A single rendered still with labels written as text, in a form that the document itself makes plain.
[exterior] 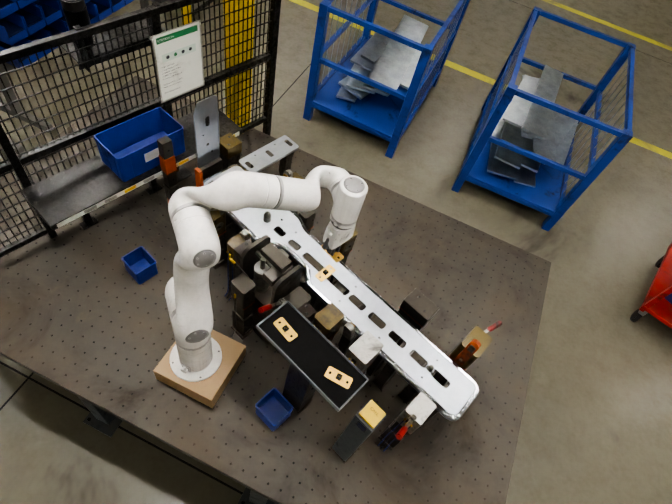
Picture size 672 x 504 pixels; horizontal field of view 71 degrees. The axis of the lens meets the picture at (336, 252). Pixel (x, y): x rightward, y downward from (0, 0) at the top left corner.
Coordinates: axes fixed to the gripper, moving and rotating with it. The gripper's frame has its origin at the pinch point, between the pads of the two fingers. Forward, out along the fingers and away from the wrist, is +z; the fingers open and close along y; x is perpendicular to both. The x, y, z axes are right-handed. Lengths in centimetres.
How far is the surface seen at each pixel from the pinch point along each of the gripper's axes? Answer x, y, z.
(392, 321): -27.6, 11.9, 26.2
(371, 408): -46, -24, 10
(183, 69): 105, 10, 1
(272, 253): 14.1, -14.2, 8.2
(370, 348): -31.5, -8.0, 15.4
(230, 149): 74, 12, 22
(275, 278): 6.8, -18.4, 11.2
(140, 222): 87, -29, 58
